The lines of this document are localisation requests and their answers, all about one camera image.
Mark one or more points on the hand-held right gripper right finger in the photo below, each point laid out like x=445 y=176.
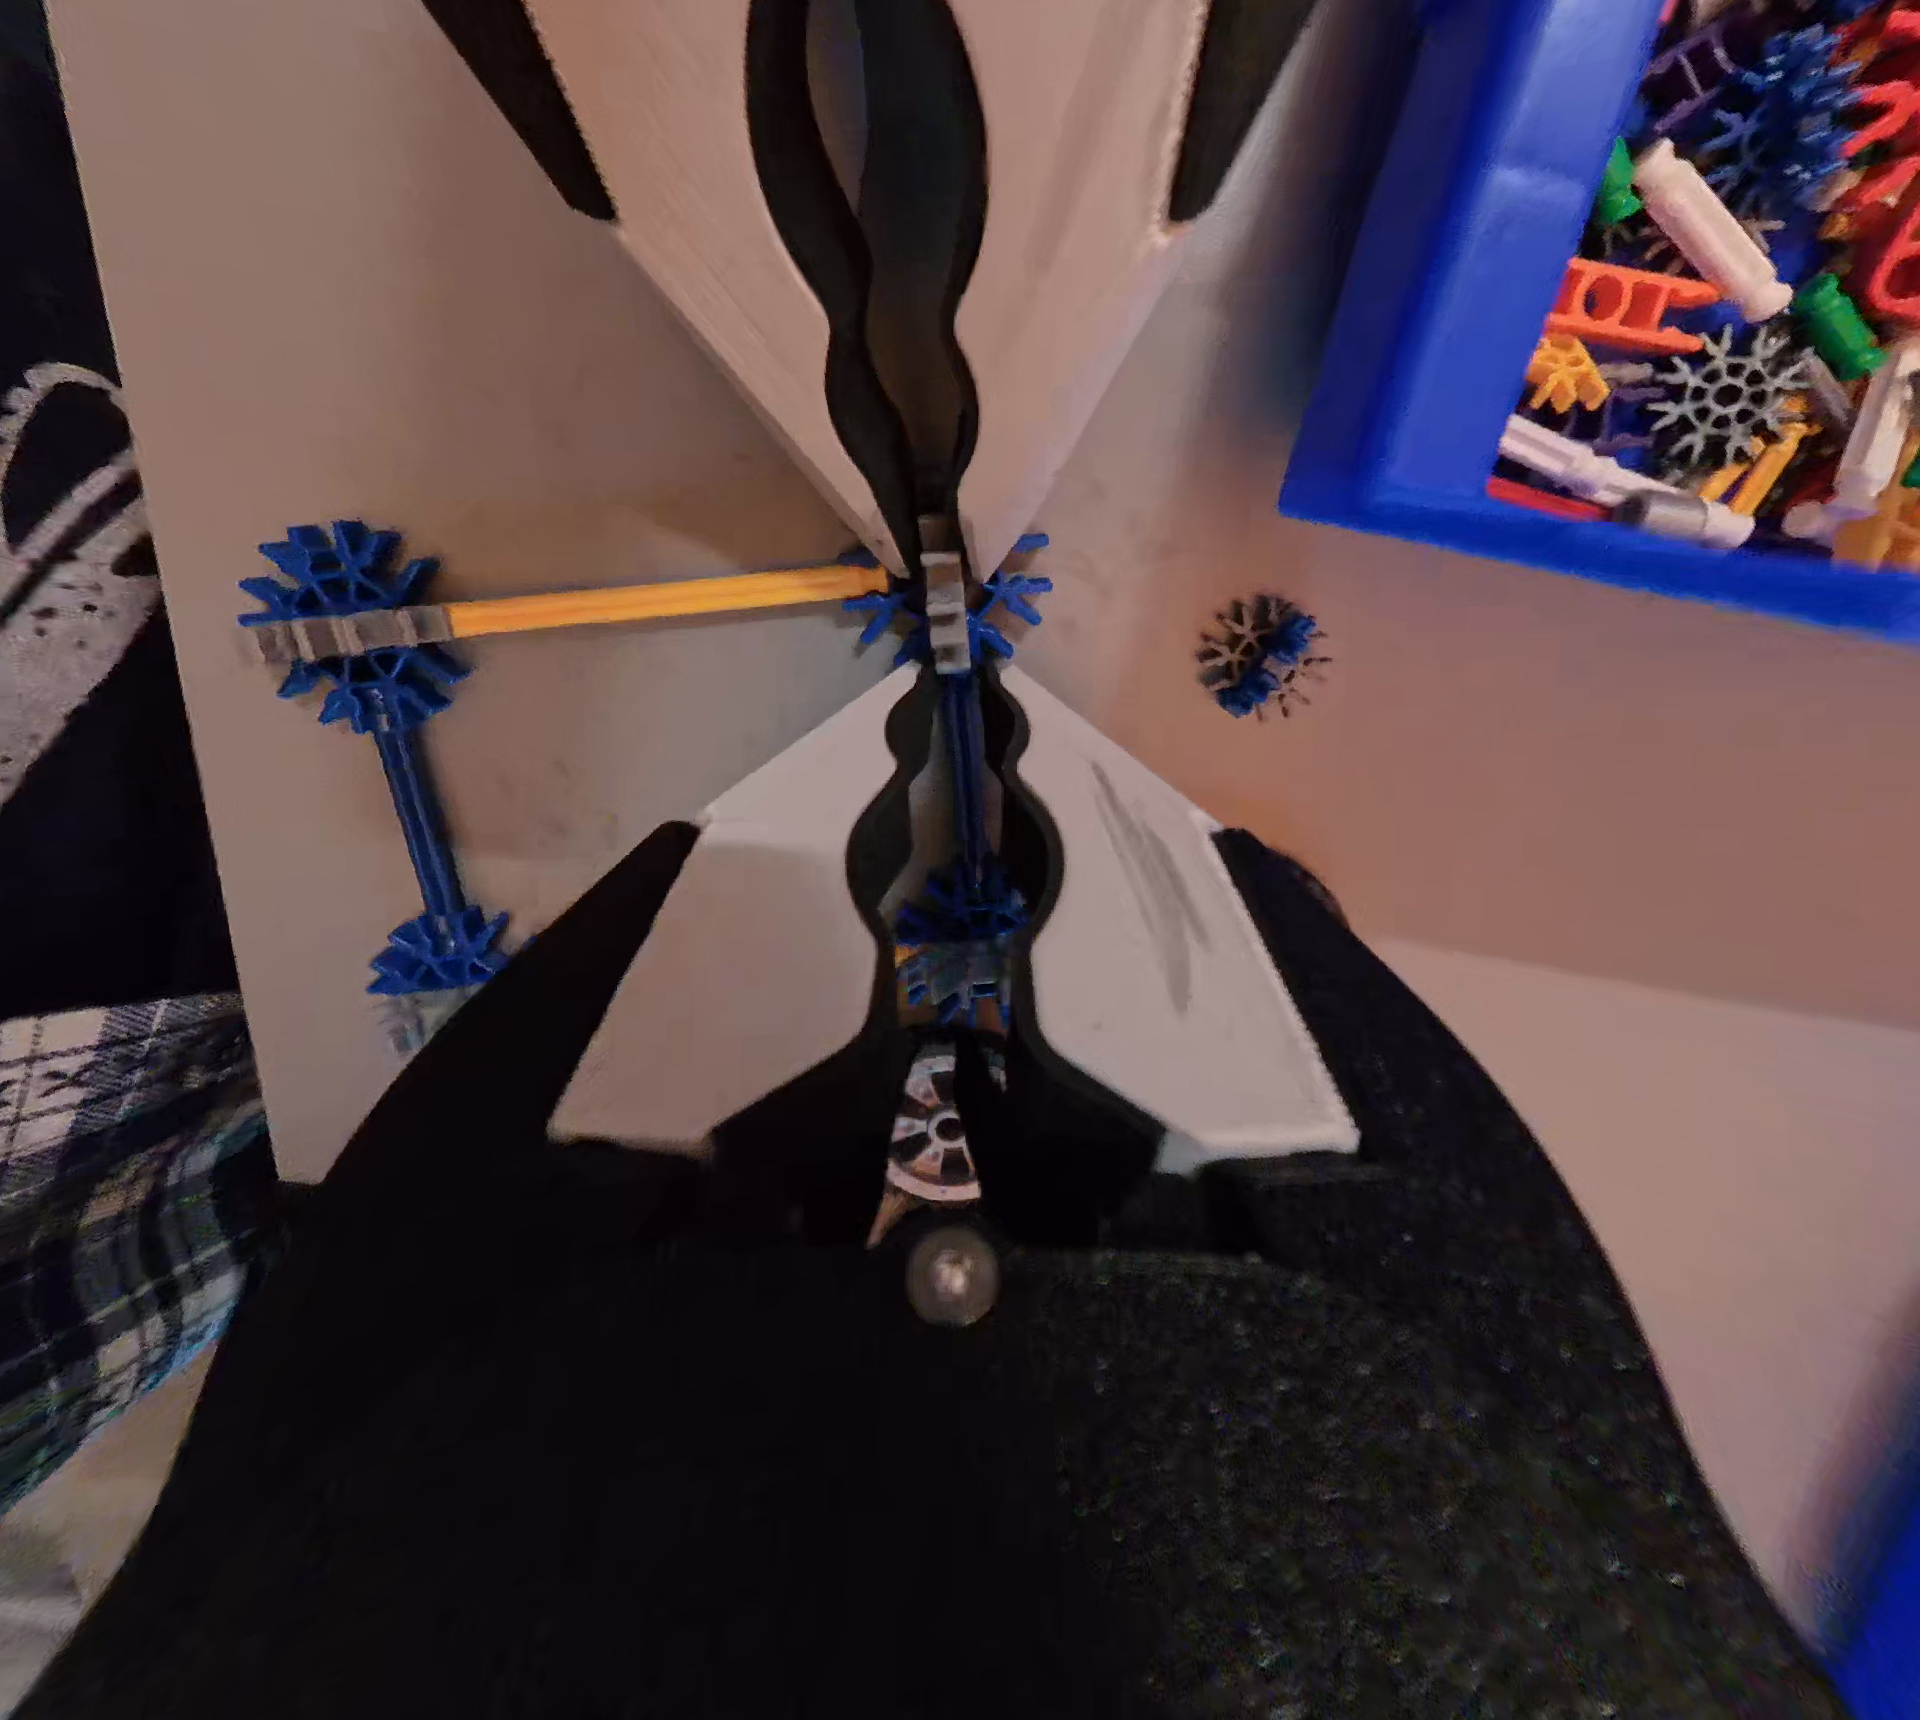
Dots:
x=1184 y=984

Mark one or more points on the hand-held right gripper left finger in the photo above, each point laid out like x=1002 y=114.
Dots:
x=704 y=984

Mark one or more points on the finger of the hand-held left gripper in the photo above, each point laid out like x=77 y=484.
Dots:
x=1111 y=25
x=631 y=25

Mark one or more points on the blue and yellow rod frame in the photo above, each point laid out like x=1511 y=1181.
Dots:
x=661 y=603

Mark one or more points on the blue plastic parts bin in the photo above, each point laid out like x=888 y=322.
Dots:
x=1440 y=250

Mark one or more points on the pile of colourful construction pieces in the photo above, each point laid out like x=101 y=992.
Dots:
x=1725 y=401

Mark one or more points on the grey toy wheel black tyre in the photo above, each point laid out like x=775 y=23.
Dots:
x=930 y=1132

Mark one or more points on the small blue grey connector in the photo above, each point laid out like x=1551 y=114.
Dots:
x=1260 y=655

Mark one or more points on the person's plaid flannel shirt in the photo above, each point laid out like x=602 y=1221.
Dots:
x=105 y=1225

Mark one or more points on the person's black printed shirt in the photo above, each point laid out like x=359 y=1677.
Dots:
x=61 y=551

